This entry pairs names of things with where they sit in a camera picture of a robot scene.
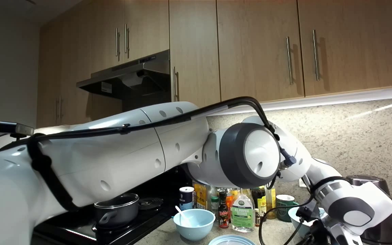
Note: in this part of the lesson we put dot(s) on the wooden wall cabinets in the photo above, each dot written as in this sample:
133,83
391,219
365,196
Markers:
259,45

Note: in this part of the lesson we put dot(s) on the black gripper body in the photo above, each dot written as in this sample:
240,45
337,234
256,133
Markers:
323,234

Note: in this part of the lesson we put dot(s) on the black pot with lid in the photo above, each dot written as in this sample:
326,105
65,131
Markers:
116,211

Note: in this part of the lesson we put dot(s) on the black kitchen stove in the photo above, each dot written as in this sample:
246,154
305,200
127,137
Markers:
128,226

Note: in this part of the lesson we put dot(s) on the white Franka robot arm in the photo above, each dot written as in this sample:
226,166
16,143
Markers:
115,158

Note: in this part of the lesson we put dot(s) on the small light blue bowl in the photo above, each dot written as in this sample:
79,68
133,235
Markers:
194,225

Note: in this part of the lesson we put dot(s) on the metal spoon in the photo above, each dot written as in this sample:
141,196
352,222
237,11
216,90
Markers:
179,208

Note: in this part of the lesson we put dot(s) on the round green lidded jar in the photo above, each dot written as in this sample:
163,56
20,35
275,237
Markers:
286,207

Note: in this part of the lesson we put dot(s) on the dark range hood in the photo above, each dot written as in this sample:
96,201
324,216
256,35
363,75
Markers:
128,83

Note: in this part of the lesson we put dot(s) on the small dark sauce bottle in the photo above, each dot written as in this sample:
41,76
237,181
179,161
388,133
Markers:
224,211

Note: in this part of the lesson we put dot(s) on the dark blue salt canister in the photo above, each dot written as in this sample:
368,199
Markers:
187,197

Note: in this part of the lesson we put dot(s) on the yellow label oil bottle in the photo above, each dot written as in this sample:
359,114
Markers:
201,195

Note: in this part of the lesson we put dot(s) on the orange cap red sauce bottle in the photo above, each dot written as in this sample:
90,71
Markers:
232,199

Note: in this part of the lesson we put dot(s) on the under cabinet light strip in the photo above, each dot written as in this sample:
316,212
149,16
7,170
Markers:
333,98

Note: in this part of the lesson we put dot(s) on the black electric kettle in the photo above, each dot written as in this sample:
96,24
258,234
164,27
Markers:
387,229

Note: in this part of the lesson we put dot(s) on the white spray bottle green label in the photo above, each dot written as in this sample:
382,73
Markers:
243,212

